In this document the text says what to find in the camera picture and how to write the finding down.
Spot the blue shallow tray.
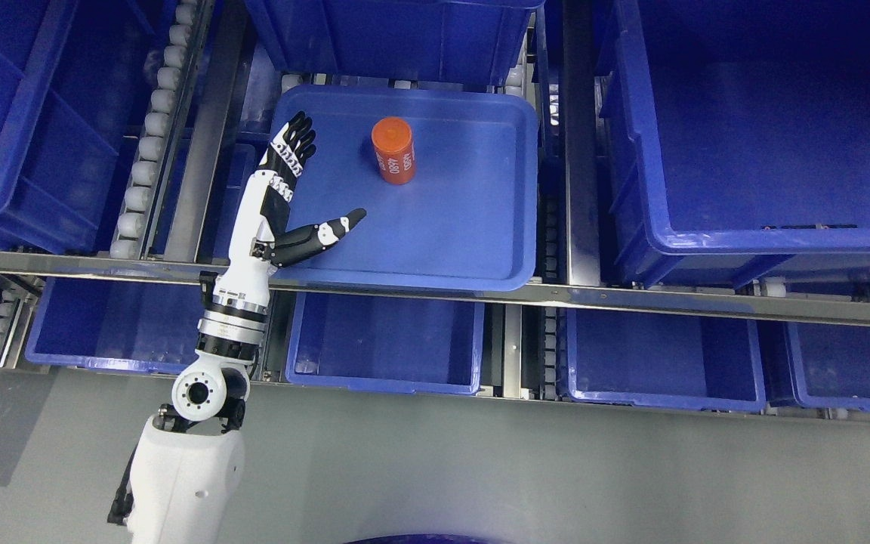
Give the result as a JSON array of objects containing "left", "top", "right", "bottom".
[{"left": 273, "top": 84, "right": 538, "bottom": 292}]

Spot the blue lower bin left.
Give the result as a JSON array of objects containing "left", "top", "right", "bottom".
[{"left": 25, "top": 278, "right": 203, "bottom": 375}]

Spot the blue lower bin far right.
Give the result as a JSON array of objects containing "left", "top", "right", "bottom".
[{"left": 757, "top": 320, "right": 870, "bottom": 413}]

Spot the blue bin top left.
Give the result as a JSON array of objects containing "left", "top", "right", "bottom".
[{"left": 0, "top": 1, "right": 166, "bottom": 255}]

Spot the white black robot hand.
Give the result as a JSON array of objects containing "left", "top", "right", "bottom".
[{"left": 224, "top": 110, "right": 368, "bottom": 299}]

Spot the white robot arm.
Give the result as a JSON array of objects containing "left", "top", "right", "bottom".
[{"left": 108, "top": 286, "right": 270, "bottom": 543}]

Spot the large blue bin right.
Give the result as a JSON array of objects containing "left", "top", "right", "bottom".
[{"left": 597, "top": 1, "right": 870, "bottom": 288}]

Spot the orange cylindrical capacitor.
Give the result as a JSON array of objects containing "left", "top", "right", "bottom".
[{"left": 372, "top": 116, "right": 417, "bottom": 185}]

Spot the blue lower bin centre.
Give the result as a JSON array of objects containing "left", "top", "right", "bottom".
[{"left": 285, "top": 293, "right": 486, "bottom": 396}]

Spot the blue bin top centre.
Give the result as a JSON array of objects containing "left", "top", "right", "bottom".
[{"left": 245, "top": 1, "right": 541, "bottom": 86}]

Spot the white roller track left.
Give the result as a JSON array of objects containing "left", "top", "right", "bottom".
[{"left": 110, "top": 1, "right": 213, "bottom": 261}]

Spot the steel shelf front rail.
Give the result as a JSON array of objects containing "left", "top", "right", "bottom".
[{"left": 0, "top": 251, "right": 870, "bottom": 326}]

